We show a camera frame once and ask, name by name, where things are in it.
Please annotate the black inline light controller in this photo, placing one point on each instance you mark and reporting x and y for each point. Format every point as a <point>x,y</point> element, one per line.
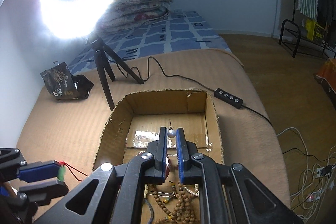
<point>228,98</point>

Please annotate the pearl earring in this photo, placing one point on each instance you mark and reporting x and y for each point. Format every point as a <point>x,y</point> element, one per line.
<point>171,131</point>

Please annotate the tan blanket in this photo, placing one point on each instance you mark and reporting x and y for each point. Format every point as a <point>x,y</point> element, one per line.
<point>69,132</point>

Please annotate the blue metal bangle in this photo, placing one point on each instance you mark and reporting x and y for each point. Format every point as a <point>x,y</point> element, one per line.
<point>151,219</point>

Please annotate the dark hanging clothes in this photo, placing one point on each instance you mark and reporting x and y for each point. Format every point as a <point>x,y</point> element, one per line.
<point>326,13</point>

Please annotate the black clothes rack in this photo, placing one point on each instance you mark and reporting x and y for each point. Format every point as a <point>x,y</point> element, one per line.
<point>293,37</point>

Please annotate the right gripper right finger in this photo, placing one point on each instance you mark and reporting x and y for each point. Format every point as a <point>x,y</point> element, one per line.
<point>228,194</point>

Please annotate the orange covered table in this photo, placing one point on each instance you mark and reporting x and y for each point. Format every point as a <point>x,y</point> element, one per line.
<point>326,77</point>

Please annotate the black snack bag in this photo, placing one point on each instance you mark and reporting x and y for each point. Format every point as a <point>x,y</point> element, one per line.
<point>60,83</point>

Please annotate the yellow box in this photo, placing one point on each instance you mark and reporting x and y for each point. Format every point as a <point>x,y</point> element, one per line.
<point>315,33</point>

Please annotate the blue patterned bedsheet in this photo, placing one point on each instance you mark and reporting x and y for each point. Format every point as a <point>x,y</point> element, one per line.
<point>183,30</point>

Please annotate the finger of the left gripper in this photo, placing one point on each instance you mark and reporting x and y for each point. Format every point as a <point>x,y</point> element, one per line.
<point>42,194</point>
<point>39,171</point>

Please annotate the brown wooden bead mala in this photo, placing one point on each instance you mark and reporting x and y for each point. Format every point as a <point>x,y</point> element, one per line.
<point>175,206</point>

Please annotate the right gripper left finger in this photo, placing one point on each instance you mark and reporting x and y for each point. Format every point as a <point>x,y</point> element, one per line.
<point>113,194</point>

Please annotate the black tripod stand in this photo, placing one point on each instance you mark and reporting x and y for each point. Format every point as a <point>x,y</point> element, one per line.
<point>104,68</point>

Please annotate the power strip with cables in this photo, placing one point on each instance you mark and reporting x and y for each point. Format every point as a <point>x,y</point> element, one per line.
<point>313,175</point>

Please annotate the folded floral quilt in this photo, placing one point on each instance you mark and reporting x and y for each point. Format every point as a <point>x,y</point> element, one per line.
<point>127,14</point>

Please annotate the cardboard box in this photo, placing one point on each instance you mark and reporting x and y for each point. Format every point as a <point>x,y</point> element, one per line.
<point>137,119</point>

